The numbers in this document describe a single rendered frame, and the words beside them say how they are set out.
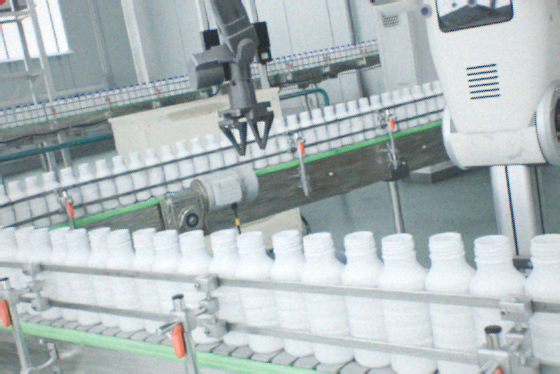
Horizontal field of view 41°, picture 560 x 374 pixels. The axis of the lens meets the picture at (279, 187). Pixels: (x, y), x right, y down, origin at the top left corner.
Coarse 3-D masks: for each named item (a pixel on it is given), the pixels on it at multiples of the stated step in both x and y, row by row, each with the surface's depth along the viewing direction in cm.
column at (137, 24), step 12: (132, 0) 1126; (132, 12) 1147; (144, 12) 1143; (132, 24) 1152; (144, 24) 1143; (132, 36) 1152; (144, 36) 1142; (132, 48) 1152; (144, 48) 1141; (144, 60) 1141; (144, 72) 1164; (156, 72) 1158
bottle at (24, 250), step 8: (16, 232) 141; (24, 232) 141; (24, 240) 141; (24, 248) 141; (16, 256) 141; (24, 256) 140; (24, 280) 142; (32, 280) 141; (24, 296) 143; (32, 296) 142; (32, 312) 143; (40, 312) 142
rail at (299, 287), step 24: (0, 264) 143; (48, 264) 132; (264, 288) 99; (288, 288) 96; (312, 288) 94; (336, 288) 91; (360, 288) 89; (96, 312) 126; (120, 312) 122; (144, 312) 118; (552, 312) 74; (288, 336) 99; (312, 336) 96; (336, 336) 93; (456, 360) 83
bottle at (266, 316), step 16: (240, 240) 102; (256, 240) 102; (240, 256) 103; (256, 256) 102; (240, 272) 102; (256, 272) 101; (240, 288) 103; (256, 304) 102; (272, 304) 103; (256, 320) 103; (272, 320) 103; (256, 336) 103; (256, 352) 104; (272, 352) 104
